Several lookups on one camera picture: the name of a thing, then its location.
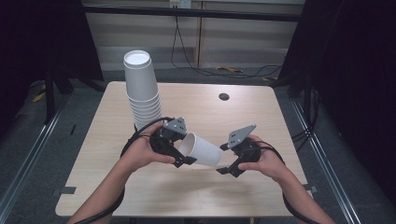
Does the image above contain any person's right hand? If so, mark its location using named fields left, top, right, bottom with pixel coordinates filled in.
left=237, top=133, right=292, bottom=184

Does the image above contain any white paper cup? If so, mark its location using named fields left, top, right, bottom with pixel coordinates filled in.
left=177, top=132, right=224, bottom=167

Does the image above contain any stack of white cups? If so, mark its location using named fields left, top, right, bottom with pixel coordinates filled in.
left=122, top=49, right=163, bottom=132

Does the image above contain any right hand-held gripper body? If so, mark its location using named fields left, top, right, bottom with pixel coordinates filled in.
left=227, top=123, right=262, bottom=163

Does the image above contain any black metal stand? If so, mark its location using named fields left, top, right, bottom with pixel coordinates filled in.
left=44, top=66, right=64, bottom=126

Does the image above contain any black horizontal bar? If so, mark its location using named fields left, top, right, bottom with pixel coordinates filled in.
left=81, top=4, right=304, bottom=23

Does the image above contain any black hanging wall cable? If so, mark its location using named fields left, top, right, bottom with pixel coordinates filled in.
left=170, top=14, right=283, bottom=79

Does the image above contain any black curtain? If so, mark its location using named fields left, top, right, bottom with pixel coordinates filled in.
left=276, top=0, right=396, bottom=200
left=0, top=0, right=105, bottom=132

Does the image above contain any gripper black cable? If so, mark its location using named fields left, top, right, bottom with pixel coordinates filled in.
left=74, top=116, right=176, bottom=224
left=254, top=139, right=322, bottom=224

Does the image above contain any white wall socket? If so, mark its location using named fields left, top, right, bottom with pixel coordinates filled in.
left=169, top=0, right=192, bottom=9

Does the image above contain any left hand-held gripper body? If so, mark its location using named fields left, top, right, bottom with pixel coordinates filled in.
left=148, top=116, right=190, bottom=156

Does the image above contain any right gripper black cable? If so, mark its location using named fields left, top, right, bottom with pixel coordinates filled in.
left=254, top=139, right=322, bottom=224

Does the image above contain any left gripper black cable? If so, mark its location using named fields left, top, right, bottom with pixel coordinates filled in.
left=74, top=116, right=176, bottom=224

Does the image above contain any metal floor rail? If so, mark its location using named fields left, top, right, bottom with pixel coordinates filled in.
left=290, top=98, right=362, bottom=224
left=0, top=104, right=64, bottom=217

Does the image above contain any bundle of black cables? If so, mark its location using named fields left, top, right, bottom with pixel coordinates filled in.
left=290, top=88, right=322, bottom=152

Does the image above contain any person's left hand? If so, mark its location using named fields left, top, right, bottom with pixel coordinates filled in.
left=119, top=122, right=177, bottom=173

